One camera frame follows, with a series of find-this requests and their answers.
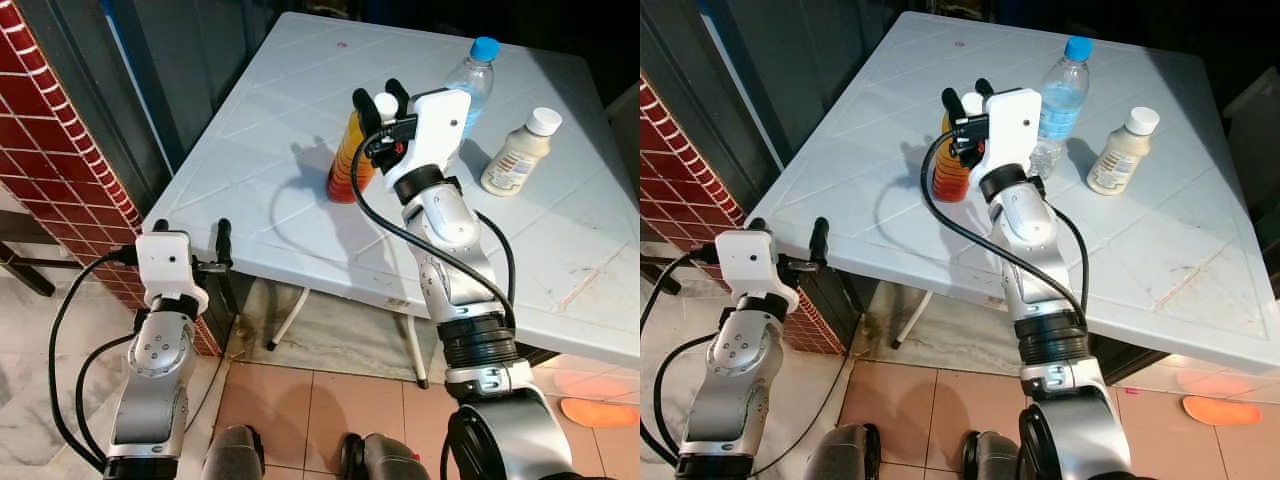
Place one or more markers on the orange juice bottle white cap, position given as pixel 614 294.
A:
pixel 350 170
pixel 947 170

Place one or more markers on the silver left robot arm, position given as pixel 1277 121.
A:
pixel 150 370
pixel 730 360

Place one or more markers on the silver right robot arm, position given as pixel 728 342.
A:
pixel 1025 220
pixel 450 230

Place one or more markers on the white plastic folding table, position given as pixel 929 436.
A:
pixel 300 100
pixel 900 100

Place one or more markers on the clear water bottle blue cap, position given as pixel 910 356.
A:
pixel 1062 100
pixel 480 85

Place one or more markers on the red brick tiled pillar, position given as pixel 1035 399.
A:
pixel 50 150
pixel 690 170

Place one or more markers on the dark wooden low table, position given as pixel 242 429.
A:
pixel 20 262
pixel 660 270

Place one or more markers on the cream bottle white cap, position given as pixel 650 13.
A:
pixel 515 160
pixel 1118 160

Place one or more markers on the dark grey door panel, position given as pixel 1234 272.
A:
pixel 170 60
pixel 790 60

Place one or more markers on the grey robot left leg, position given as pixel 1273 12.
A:
pixel 840 455
pixel 232 455

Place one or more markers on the grey robot leg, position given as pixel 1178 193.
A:
pixel 385 460
pixel 1000 458
pixel 232 455
pixel 840 455

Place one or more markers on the orange slipper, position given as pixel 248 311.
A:
pixel 1220 410
pixel 595 412

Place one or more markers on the grey robot right leg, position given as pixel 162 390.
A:
pixel 1000 458
pixel 385 460

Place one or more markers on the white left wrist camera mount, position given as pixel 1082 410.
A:
pixel 745 262
pixel 165 260

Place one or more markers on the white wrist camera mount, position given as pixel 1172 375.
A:
pixel 745 262
pixel 430 140
pixel 165 260
pixel 1010 130

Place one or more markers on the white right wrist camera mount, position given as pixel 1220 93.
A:
pixel 1010 130
pixel 430 140

